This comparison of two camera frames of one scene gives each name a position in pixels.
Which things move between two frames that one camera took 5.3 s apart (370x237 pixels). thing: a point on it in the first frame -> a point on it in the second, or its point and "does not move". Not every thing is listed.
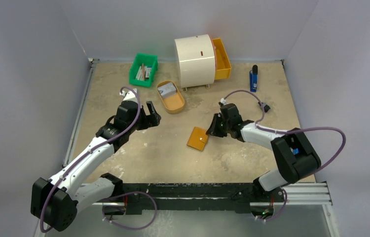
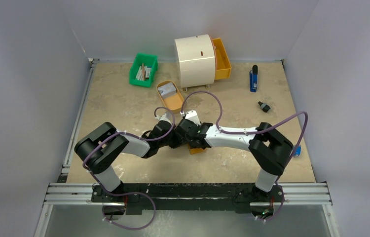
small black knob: [266, 107] does not move
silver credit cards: [167, 90] does not move
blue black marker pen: [253, 78] does not move
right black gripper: [221, 124] -> [192, 140]
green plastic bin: [148, 59] does not move
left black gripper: [151, 121] -> [176, 142]
